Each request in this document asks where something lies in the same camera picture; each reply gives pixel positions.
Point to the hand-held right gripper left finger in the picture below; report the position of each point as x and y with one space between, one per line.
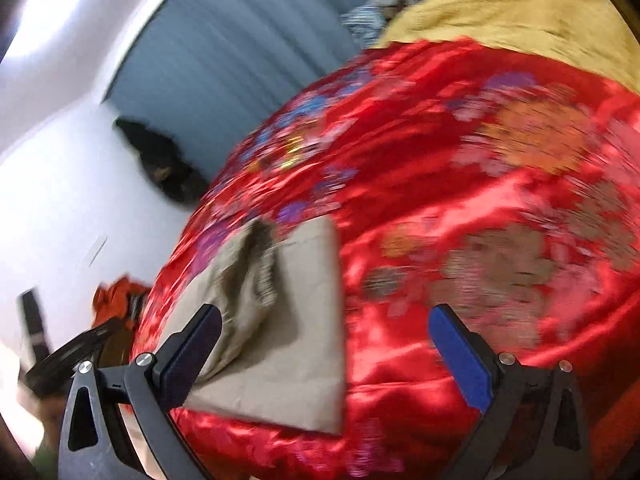
192 355

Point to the grey-blue curtain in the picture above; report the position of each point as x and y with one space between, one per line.
240 50

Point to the orange cloth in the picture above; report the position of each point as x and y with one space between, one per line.
117 300

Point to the yellow blanket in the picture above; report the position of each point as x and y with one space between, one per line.
500 10

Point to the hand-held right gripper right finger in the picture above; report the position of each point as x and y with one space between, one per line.
462 355

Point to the red floral satin blanket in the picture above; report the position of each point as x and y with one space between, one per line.
425 160

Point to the beige pants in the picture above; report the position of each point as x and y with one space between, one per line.
300 335

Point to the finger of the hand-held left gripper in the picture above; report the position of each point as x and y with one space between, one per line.
65 355

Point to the dark cloth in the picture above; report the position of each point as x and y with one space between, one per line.
160 160

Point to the striped cloth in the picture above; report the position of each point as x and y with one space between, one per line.
380 7

